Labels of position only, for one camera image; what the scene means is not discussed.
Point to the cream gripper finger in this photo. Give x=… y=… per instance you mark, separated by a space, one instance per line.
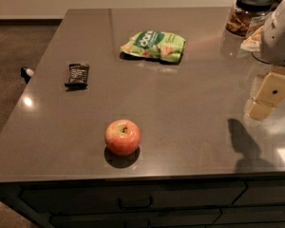
x=267 y=93

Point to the dark cabinet drawers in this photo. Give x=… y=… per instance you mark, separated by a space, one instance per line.
x=152 y=204

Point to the glass jar with black lid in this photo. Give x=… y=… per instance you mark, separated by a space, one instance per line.
x=243 y=12

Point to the small black and white object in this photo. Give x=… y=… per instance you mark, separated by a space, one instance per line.
x=26 y=73

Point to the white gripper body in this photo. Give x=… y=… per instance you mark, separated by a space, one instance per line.
x=277 y=40

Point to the green rice chip bag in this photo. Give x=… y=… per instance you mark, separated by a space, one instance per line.
x=153 y=44

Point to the black rxbar chocolate bar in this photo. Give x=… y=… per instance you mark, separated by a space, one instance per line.
x=78 y=75

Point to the red apple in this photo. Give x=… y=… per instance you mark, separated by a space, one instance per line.
x=122 y=137

